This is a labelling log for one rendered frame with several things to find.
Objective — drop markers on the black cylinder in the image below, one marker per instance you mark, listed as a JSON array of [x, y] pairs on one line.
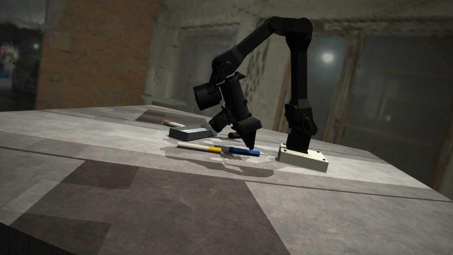
[[233, 135]]

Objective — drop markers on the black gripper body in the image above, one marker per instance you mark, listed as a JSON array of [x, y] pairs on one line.
[[245, 123]]

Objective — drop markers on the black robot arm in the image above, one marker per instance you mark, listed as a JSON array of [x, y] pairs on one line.
[[298, 112]]

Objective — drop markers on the blue stylus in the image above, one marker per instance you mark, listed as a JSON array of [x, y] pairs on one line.
[[245, 152]]

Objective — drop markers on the black keyboard with white keys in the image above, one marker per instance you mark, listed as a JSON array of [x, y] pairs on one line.
[[190, 133]]

